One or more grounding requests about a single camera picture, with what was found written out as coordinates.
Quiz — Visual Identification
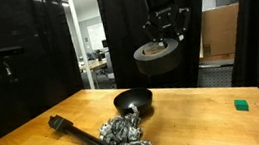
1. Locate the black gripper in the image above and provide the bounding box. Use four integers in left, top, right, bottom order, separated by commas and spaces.
139, 0, 196, 47

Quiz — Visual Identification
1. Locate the black tape roll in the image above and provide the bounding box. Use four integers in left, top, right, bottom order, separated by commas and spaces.
131, 36, 185, 80

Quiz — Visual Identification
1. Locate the brown cardboard box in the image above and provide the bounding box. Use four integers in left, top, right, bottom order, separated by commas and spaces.
196, 2, 246, 59

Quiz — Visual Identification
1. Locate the wooden office desk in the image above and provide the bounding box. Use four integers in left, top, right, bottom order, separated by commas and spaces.
78, 57, 111, 92

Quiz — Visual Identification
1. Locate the black bowl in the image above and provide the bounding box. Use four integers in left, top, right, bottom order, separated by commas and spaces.
111, 86, 156, 120

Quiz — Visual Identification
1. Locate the small green block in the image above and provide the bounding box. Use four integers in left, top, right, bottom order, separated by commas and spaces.
233, 97, 251, 114

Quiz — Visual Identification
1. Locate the crumpled silver foil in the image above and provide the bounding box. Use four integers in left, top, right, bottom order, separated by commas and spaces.
94, 102, 153, 145

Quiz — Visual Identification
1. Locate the white wall board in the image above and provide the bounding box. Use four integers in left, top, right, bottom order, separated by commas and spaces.
86, 21, 108, 51

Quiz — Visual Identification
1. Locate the white post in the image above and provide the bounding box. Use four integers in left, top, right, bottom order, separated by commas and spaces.
65, 0, 96, 92

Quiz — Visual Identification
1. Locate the black long-handled squeegee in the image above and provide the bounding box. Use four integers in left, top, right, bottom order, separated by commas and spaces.
47, 104, 143, 145

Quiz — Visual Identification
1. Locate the black camera stand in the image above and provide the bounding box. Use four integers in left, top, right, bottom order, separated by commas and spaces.
0, 54, 19, 86

